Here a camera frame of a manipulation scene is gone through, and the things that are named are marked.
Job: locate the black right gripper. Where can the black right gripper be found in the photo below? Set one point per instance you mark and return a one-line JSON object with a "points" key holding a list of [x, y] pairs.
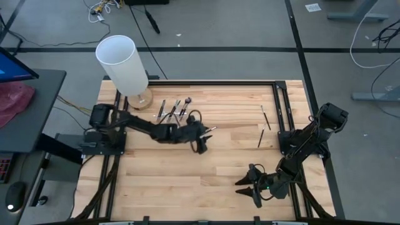
{"points": [[261, 186]]}

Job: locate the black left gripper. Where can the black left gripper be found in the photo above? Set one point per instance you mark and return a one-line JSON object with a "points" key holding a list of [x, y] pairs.
{"points": [[193, 132]]}

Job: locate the thin black makeup brush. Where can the thin black makeup brush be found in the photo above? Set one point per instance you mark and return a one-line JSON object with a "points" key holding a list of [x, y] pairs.
{"points": [[265, 117], [161, 110], [212, 128], [261, 136]]}

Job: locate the fluffy head black makeup brush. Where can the fluffy head black makeup brush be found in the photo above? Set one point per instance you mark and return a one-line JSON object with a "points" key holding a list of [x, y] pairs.
{"points": [[185, 107]]}

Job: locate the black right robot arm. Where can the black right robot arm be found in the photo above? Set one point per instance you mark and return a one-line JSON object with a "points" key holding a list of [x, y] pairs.
{"points": [[312, 140]]}

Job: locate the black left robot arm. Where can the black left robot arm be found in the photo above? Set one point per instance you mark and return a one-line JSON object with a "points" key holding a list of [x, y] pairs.
{"points": [[140, 125]]}

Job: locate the clear acrylic brush organizer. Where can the clear acrylic brush organizer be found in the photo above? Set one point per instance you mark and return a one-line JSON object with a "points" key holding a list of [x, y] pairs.
{"points": [[156, 116]]}

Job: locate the white shade wooden base lamp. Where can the white shade wooden base lamp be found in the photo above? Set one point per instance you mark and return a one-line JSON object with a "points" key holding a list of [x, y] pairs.
{"points": [[122, 65]]}

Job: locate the black stick-shaped device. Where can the black stick-shaped device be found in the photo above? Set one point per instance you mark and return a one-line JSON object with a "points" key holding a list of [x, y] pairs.
{"points": [[153, 23]]}

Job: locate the black box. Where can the black box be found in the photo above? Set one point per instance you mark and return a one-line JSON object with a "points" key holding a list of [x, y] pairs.
{"points": [[147, 2]]}

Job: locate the grey desk foot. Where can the grey desk foot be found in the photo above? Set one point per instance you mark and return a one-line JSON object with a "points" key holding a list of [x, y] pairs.
{"points": [[375, 96], [356, 15]]}

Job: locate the white paper sheet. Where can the white paper sheet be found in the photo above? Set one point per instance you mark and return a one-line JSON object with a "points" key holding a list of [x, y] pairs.
{"points": [[313, 7]]}

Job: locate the black side desk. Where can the black side desk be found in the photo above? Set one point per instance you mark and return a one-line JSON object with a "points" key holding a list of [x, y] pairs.
{"points": [[37, 118]]}

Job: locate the black caster wheel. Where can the black caster wheel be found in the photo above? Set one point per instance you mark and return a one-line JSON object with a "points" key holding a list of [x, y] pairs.
{"points": [[42, 200]]}

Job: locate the pink cloth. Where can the pink cloth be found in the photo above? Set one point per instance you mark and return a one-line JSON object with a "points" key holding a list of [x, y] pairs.
{"points": [[14, 100]]}

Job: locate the black computer mouse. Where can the black computer mouse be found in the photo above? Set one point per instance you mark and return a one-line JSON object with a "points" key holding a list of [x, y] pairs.
{"points": [[15, 195]]}

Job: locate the computer monitor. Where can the computer monitor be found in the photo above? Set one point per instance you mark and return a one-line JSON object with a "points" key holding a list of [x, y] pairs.
{"points": [[12, 68]]}

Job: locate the black keyboard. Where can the black keyboard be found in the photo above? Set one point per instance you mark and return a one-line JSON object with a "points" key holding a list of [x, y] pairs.
{"points": [[4, 167]]}

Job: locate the black aluminium rig frame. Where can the black aluminium rig frame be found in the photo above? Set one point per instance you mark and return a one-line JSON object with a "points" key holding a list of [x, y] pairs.
{"points": [[218, 82]]}

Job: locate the grey desk leg frame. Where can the grey desk leg frame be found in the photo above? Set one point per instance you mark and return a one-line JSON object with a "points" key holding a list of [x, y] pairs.
{"points": [[62, 168]]}

